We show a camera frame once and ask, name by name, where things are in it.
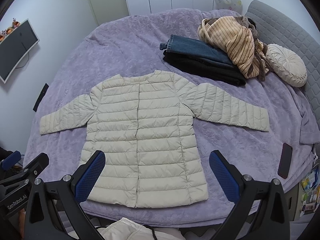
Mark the folded black garment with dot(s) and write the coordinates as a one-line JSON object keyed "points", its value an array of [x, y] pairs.
{"points": [[213, 70]]}

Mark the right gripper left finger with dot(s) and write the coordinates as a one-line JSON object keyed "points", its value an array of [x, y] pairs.
{"points": [[86, 175]]}

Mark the grey quilted headboard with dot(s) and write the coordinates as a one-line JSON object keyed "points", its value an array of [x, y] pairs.
{"points": [[275, 27]]}

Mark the dark smartphone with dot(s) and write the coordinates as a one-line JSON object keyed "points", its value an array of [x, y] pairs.
{"points": [[285, 161]]}

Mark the beige quilted down jacket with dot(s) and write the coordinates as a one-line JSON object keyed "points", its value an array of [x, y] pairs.
{"points": [[144, 126]]}

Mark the orange flower decoration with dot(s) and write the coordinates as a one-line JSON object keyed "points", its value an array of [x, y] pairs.
{"points": [[3, 34]]}

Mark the white garment at bottom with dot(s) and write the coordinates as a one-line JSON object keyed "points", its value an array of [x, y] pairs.
{"points": [[125, 229]]}

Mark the bedside items shelf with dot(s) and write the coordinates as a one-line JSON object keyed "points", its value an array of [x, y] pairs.
{"points": [[309, 196]]}

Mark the striped beige garment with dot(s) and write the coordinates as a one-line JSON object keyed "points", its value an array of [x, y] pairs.
{"points": [[228, 34]]}

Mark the brown knit garment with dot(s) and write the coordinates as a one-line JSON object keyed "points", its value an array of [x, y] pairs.
{"points": [[260, 65]]}

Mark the cream round pleated pillow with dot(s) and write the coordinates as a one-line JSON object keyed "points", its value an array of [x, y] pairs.
{"points": [[287, 65]]}

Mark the wall mounted curved monitor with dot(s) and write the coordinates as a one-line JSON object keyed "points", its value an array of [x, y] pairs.
{"points": [[15, 47]]}

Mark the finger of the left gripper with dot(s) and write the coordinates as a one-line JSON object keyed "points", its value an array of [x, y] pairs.
{"points": [[11, 160], [36, 166]]}

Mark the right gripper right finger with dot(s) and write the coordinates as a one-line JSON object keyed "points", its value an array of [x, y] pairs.
{"points": [[228, 176]]}

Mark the purple embossed bed blanket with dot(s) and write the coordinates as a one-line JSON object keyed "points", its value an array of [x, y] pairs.
{"points": [[130, 47]]}

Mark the folded blue jeans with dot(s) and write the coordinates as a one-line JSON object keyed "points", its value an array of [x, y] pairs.
{"points": [[179, 48]]}

